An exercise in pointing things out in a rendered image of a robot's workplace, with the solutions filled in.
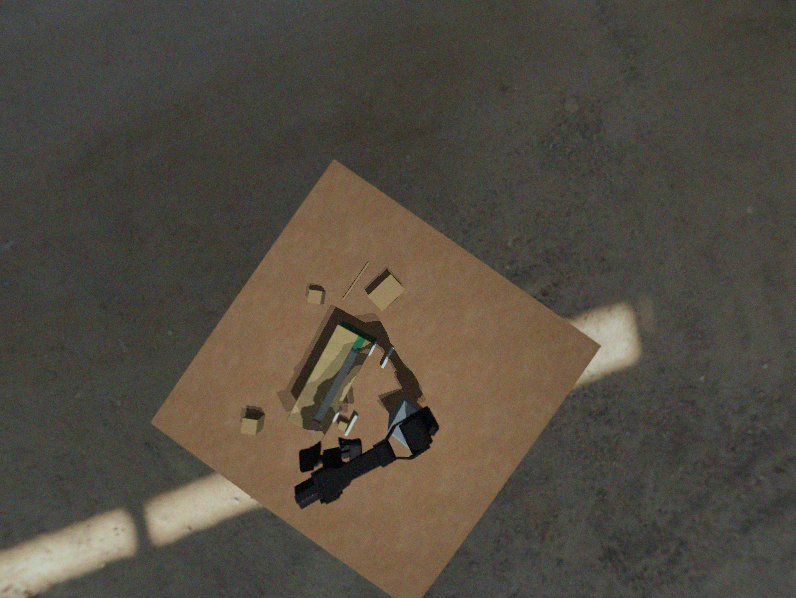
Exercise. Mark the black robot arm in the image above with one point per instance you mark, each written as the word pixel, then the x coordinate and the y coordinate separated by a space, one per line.
pixel 327 483

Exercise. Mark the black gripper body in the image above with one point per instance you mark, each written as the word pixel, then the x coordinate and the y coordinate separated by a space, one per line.
pixel 309 459

